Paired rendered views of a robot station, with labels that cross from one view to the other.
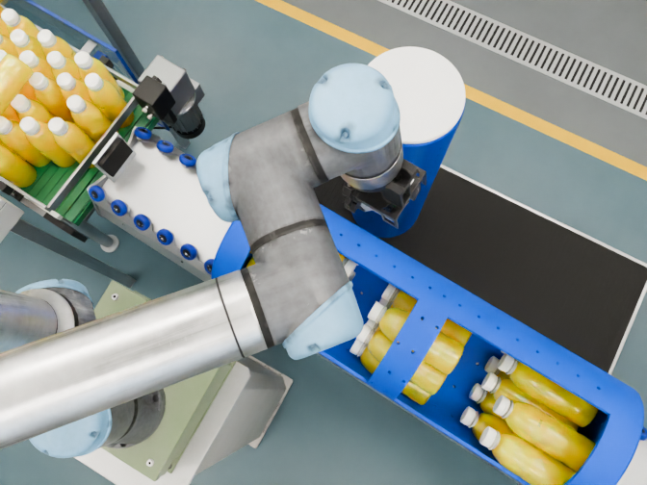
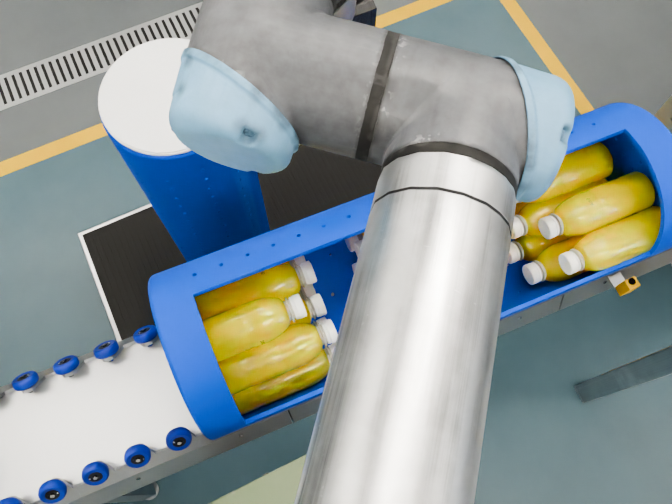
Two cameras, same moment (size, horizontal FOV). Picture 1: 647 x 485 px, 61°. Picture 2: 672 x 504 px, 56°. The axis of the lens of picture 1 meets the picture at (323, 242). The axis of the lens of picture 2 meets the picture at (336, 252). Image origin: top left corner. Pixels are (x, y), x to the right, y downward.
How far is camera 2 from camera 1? 30 cm
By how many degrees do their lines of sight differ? 19
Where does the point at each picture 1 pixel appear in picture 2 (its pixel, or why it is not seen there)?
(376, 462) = not seen: hidden behind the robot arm
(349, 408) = not seen: hidden behind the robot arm
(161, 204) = (49, 453)
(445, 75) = (177, 51)
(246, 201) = (302, 86)
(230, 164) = (233, 66)
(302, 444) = not seen: outside the picture
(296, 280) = (466, 89)
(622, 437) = (652, 133)
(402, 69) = (135, 82)
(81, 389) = (447, 471)
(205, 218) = (113, 410)
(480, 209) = (304, 167)
